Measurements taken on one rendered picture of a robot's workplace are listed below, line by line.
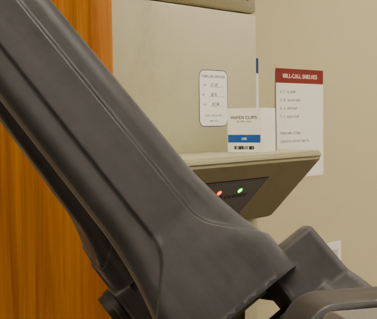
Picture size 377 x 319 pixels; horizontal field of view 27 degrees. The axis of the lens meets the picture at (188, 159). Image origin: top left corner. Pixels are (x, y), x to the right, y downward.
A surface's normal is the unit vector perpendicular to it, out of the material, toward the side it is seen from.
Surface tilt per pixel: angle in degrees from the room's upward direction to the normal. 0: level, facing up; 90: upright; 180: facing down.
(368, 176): 90
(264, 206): 135
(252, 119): 90
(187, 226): 71
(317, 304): 27
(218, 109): 90
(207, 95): 90
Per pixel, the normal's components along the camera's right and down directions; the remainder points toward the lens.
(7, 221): -0.68, 0.05
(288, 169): 0.53, 0.72
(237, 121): -0.48, 0.05
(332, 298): -0.01, -1.00
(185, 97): 0.74, 0.03
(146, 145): 0.01, -0.28
